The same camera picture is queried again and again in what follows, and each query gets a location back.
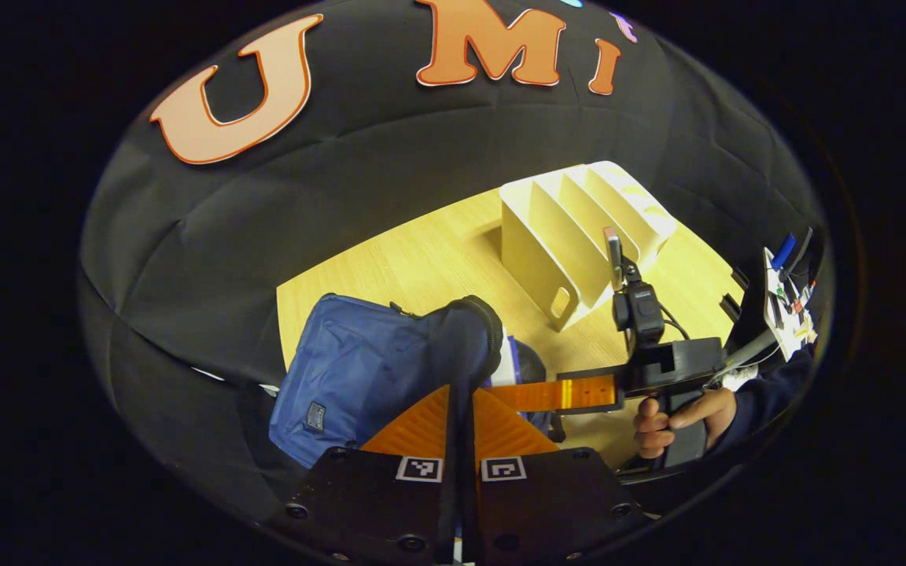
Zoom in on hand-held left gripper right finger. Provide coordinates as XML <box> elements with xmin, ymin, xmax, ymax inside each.
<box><xmin>469</xmin><ymin>387</ymin><xmax>646</xmax><ymax>566</ymax></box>

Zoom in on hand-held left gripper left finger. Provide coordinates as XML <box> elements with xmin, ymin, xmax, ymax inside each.
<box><xmin>284</xmin><ymin>384</ymin><xmax>458</xmax><ymax>566</ymax></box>

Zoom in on blue cover book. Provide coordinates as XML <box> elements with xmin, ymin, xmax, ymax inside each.
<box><xmin>491</xmin><ymin>336</ymin><xmax>523</xmax><ymax>388</ymax></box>

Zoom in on blue schoolbag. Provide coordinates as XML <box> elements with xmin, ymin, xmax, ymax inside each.
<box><xmin>268</xmin><ymin>293</ymin><xmax>552</xmax><ymax>471</ymax></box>

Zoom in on white bookshelf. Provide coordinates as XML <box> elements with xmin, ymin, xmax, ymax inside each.
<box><xmin>499</xmin><ymin>161</ymin><xmax>678</xmax><ymax>333</ymax></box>

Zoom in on black stand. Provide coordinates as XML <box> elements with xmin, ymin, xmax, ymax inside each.
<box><xmin>724</xmin><ymin>263</ymin><xmax>776</xmax><ymax>355</ymax></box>

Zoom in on white cluttered board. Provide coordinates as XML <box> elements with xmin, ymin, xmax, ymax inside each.
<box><xmin>760</xmin><ymin>228</ymin><xmax>822</xmax><ymax>364</ymax></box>

